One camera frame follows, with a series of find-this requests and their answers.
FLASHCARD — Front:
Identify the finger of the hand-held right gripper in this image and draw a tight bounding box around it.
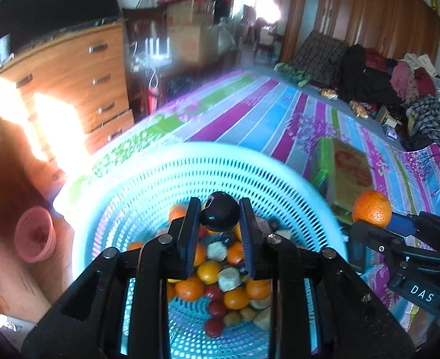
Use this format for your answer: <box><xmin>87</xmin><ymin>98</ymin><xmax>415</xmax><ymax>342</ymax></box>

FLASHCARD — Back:
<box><xmin>389</xmin><ymin>211</ymin><xmax>440</xmax><ymax>257</ymax></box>
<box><xmin>349</xmin><ymin>220</ymin><xmax>440</xmax><ymax>268</ymax></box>

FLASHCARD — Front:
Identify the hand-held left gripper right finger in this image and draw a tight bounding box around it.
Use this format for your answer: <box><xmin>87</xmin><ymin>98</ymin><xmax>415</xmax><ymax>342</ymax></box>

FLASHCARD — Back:
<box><xmin>239</xmin><ymin>198</ymin><xmax>417</xmax><ymax>359</ymax></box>

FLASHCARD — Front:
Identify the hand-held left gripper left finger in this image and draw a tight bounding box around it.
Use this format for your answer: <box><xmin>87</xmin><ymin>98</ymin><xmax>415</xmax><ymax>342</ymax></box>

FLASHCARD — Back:
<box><xmin>20</xmin><ymin>197</ymin><xmax>203</xmax><ymax>359</ymax></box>

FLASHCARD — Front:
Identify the orange mandarin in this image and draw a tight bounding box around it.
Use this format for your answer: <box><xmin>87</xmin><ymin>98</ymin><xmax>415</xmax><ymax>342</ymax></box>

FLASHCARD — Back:
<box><xmin>352</xmin><ymin>191</ymin><xmax>392</xmax><ymax>229</ymax></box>

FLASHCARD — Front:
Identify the black round fruit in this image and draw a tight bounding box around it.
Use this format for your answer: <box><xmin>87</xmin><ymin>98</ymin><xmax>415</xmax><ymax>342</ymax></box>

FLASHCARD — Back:
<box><xmin>199</xmin><ymin>191</ymin><xmax>241</xmax><ymax>232</ymax></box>

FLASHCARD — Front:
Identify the pile of small mixed fruits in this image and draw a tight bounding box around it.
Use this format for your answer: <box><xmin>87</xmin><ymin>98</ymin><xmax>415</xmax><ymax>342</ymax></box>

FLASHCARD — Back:
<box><xmin>126</xmin><ymin>204</ymin><xmax>293</xmax><ymax>339</ymax></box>

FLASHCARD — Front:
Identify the blue perforated plastic basket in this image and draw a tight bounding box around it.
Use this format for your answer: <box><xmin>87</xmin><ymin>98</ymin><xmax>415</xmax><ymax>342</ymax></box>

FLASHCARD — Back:
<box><xmin>71</xmin><ymin>141</ymin><xmax>349</xmax><ymax>359</ymax></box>

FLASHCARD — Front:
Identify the black flat box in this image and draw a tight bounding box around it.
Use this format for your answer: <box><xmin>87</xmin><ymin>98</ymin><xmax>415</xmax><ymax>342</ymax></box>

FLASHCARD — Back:
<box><xmin>348</xmin><ymin>234</ymin><xmax>367</xmax><ymax>274</ymax></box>

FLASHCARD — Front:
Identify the green and yellow flat box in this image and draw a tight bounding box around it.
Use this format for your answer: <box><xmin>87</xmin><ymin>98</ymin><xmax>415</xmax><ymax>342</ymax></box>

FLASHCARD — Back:
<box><xmin>310</xmin><ymin>136</ymin><xmax>378</xmax><ymax>225</ymax></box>

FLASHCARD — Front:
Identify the black and white plaid shirt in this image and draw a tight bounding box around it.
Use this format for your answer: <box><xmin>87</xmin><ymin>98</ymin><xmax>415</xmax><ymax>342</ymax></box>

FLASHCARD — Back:
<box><xmin>407</xmin><ymin>95</ymin><xmax>440</xmax><ymax>151</ymax></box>

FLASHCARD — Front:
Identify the yellowish small box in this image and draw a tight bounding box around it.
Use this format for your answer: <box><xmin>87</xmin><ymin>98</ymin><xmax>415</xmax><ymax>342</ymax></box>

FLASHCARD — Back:
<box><xmin>377</xmin><ymin>107</ymin><xmax>401</xmax><ymax>127</ymax></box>

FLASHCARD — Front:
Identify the striped floral bedsheet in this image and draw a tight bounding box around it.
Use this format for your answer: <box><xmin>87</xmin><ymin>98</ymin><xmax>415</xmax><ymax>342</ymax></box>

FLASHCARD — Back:
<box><xmin>54</xmin><ymin>66</ymin><xmax>440</xmax><ymax>348</ymax></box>

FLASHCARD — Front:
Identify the red bottle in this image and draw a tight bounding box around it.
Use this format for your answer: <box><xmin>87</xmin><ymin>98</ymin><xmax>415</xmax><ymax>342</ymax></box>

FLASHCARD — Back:
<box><xmin>146</xmin><ymin>86</ymin><xmax>160</xmax><ymax>113</ymax></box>

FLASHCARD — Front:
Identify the pink garment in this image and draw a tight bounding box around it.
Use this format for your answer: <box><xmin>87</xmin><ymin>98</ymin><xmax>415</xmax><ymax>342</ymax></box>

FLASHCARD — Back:
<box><xmin>390</xmin><ymin>60</ymin><xmax>438</xmax><ymax>100</ymax></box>

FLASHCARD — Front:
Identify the black garment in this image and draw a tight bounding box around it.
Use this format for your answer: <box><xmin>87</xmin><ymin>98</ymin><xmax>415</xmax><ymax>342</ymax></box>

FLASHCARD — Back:
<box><xmin>337</xmin><ymin>45</ymin><xmax>404</xmax><ymax>106</ymax></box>

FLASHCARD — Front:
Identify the pink plastic basket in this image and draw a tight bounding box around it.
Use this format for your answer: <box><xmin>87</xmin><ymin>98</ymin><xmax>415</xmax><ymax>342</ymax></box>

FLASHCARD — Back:
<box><xmin>15</xmin><ymin>206</ymin><xmax>57</xmax><ymax>262</ymax></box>

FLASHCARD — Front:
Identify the green snack packet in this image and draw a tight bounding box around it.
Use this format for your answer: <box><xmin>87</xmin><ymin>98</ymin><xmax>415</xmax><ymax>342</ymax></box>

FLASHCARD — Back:
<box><xmin>276</xmin><ymin>62</ymin><xmax>311</xmax><ymax>87</ymax></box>

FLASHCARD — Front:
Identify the red garment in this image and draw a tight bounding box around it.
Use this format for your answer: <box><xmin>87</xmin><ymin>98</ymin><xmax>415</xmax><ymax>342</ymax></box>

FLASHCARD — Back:
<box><xmin>366</xmin><ymin>48</ymin><xmax>393</xmax><ymax>72</ymax></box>

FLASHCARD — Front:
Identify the white router with antennas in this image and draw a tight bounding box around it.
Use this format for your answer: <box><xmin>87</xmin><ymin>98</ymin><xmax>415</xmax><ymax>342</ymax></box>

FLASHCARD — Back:
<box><xmin>142</xmin><ymin>37</ymin><xmax>173</xmax><ymax>61</ymax></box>

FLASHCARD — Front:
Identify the large cardboard box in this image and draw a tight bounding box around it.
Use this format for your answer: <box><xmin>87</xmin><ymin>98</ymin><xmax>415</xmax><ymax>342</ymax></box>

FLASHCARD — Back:
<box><xmin>166</xmin><ymin>25</ymin><xmax>221</xmax><ymax>65</ymax></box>

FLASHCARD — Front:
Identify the dark plaid blanket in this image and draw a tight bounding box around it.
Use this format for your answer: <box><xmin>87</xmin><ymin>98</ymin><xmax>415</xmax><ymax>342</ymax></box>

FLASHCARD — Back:
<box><xmin>293</xmin><ymin>30</ymin><xmax>350</xmax><ymax>87</ymax></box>

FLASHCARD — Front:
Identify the wooden chair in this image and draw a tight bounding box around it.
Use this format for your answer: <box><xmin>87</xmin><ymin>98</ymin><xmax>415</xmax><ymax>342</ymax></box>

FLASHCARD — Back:
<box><xmin>253</xmin><ymin>26</ymin><xmax>277</xmax><ymax>59</ymax></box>

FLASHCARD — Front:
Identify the wooden chest of drawers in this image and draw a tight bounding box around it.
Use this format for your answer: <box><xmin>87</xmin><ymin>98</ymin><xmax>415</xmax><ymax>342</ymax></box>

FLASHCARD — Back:
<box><xmin>0</xmin><ymin>17</ymin><xmax>135</xmax><ymax>158</ymax></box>

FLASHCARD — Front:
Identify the dark wooden cabinet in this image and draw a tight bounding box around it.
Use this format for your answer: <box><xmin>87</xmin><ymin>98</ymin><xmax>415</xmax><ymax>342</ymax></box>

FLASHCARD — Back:
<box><xmin>122</xmin><ymin>7</ymin><xmax>176</xmax><ymax>115</ymax></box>

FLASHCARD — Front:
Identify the small cardboard box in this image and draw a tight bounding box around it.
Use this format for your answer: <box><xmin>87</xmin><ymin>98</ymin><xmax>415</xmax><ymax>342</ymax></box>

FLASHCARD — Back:
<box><xmin>166</xmin><ymin>0</ymin><xmax>215</xmax><ymax>28</ymax></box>

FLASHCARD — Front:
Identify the black television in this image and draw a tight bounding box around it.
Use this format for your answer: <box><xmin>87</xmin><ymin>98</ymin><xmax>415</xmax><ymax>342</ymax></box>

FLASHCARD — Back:
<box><xmin>0</xmin><ymin>0</ymin><xmax>121</xmax><ymax>54</ymax></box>

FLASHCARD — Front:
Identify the grey cup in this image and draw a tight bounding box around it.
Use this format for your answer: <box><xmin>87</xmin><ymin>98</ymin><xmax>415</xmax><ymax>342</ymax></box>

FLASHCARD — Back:
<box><xmin>0</xmin><ymin>34</ymin><xmax>13</xmax><ymax>60</ymax></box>

